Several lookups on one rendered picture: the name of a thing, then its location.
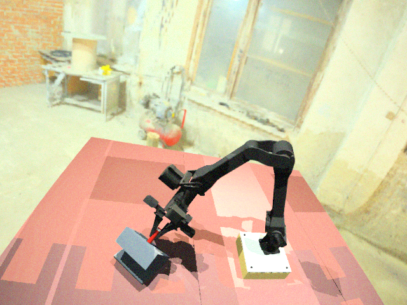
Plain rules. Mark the dark red peg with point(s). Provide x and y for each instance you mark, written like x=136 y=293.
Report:
x=150 y=240

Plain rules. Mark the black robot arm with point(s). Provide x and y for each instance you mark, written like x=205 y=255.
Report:
x=278 y=154

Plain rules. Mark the grey flat panel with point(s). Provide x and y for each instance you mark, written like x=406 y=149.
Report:
x=140 y=258

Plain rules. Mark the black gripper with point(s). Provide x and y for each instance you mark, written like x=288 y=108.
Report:
x=160 y=212

